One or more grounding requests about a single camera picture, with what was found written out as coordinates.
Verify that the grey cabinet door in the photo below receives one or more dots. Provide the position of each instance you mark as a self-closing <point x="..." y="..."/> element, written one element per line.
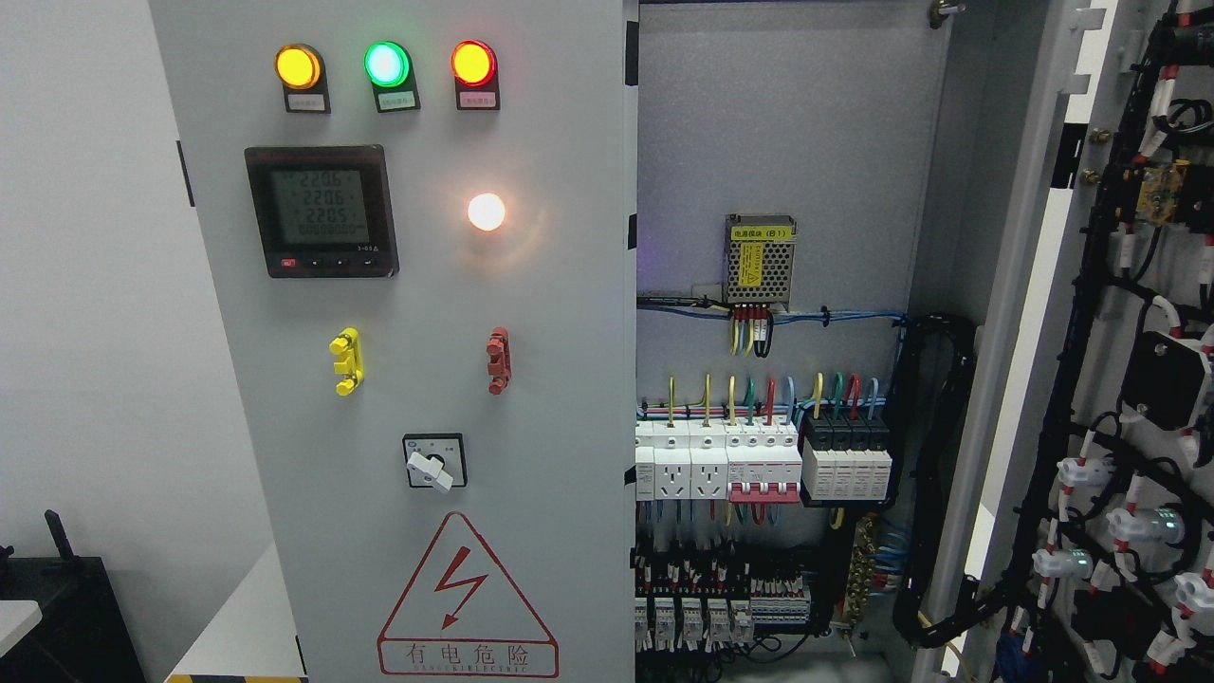
<point x="553" y="134"/>
<point x="1073" y="540"/>

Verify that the white socket breaker row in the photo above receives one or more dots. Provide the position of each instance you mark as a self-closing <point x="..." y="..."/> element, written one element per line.
<point x="684" y="460"/>

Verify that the metal mesh power supply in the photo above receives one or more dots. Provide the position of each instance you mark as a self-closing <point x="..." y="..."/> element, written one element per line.
<point x="760" y="250"/>

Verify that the white glowing indicator lamp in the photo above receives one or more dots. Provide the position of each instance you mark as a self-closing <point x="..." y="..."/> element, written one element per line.
<point x="486" y="211"/>

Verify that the black white surge protector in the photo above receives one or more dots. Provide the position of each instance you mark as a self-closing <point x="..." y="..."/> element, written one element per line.
<point x="844" y="460"/>

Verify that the red indicator lamp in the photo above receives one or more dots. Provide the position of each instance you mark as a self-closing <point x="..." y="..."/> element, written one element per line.
<point x="473" y="63"/>

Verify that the red triangle warning sticker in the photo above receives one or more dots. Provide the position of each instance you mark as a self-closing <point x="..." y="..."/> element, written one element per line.
<point x="462" y="615"/>

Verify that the black digital power meter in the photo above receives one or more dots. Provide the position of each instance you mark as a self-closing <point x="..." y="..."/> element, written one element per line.
<point x="323" y="211"/>

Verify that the brass ground terminal bar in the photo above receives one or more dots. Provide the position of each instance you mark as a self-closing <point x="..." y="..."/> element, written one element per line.
<point x="860" y="574"/>

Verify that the green indicator lamp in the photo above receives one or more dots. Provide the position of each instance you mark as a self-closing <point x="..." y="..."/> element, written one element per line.
<point x="387" y="64"/>

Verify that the yellow indicator lamp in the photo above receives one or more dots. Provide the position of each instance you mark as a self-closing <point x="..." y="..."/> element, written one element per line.
<point x="298" y="66"/>

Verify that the black box at left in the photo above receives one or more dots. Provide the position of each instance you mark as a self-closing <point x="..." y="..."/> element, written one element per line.
<point x="81" y="636"/>

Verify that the red terminal post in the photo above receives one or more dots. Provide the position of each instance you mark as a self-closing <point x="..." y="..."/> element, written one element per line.
<point x="499" y="360"/>

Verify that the red handle circuit breaker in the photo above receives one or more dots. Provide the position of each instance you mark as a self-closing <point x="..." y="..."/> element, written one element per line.
<point x="764" y="464"/>

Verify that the white rotary selector switch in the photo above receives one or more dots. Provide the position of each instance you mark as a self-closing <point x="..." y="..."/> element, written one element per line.
<point x="435" y="461"/>

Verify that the yellow terminal post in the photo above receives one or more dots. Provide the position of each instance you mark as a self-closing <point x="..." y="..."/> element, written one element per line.
<point x="348" y="364"/>

